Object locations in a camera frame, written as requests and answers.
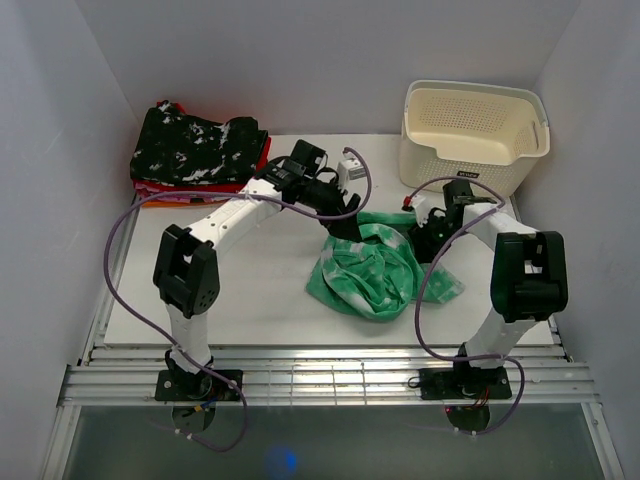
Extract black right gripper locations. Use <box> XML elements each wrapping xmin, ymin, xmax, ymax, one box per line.
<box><xmin>407</xmin><ymin>213</ymin><xmax>467</xmax><ymax>264</ymax></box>

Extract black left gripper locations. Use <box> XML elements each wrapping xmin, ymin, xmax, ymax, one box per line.
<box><xmin>299</xmin><ymin>174</ymin><xmax>361</xmax><ymax>243</ymax></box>

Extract green tie-dye trousers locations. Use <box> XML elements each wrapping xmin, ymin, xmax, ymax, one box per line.
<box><xmin>305</xmin><ymin>210</ymin><xmax>465</xmax><ymax>324</ymax></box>

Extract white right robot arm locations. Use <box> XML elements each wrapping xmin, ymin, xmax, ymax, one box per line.
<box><xmin>402</xmin><ymin>176</ymin><xmax>569</xmax><ymax>402</ymax></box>

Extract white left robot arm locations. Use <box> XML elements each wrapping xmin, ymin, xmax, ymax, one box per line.
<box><xmin>153</xmin><ymin>140</ymin><xmax>371</xmax><ymax>400</ymax></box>

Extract red folded trousers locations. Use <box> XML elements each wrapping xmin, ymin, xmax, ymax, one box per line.
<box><xmin>132</xmin><ymin>102</ymin><xmax>274</xmax><ymax>199</ymax></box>

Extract black white patterned folded trousers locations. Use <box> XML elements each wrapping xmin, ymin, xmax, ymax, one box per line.
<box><xmin>129</xmin><ymin>100</ymin><xmax>270</xmax><ymax>187</ymax></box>

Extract orange folded trousers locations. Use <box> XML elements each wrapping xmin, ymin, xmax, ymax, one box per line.
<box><xmin>136</xmin><ymin>192</ymin><xmax>237</xmax><ymax>208</ymax></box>

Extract pink patterned folded trousers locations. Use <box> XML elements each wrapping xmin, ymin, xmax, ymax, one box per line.
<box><xmin>133</xmin><ymin>181</ymin><xmax>237</xmax><ymax>203</ymax></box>

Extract cream perforated plastic basket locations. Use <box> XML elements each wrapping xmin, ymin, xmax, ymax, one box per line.
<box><xmin>398</xmin><ymin>80</ymin><xmax>551</xmax><ymax>197</ymax></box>

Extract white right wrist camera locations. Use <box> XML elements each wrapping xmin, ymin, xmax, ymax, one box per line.
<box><xmin>402</xmin><ymin>195</ymin><xmax>432</xmax><ymax>227</ymax></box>

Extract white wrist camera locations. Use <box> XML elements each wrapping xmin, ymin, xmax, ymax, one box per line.
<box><xmin>337</xmin><ymin>158</ymin><xmax>366</xmax><ymax>192</ymax></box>
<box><xmin>402</xmin><ymin>195</ymin><xmax>432</xmax><ymax>227</ymax></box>

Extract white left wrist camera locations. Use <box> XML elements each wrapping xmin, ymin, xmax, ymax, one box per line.
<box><xmin>337</xmin><ymin>158</ymin><xmax>366</xmax><ymax>192</ymax></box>

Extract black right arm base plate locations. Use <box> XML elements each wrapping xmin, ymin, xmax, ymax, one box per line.
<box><xmin>418</xmin><ymin>364</ymin><xmax>512</xmax><ymax>400</ymax></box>

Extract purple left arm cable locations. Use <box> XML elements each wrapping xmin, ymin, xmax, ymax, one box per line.
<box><xmin>102</xmin><ymin>146</ymin><xmax>374</xmax><ymax>453</ymax></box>

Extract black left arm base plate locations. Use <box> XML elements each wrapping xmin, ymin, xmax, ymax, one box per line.
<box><xmin>153</xmin><ymin>370</ymin><xmax>240</xmax><ymax>403</ymax></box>

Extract aluminium rail frame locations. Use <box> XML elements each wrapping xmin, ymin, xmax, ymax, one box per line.
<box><xmin>42</xmin><ymin>218</ymin><xmax>624</xmax><ymax>479</ymax></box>

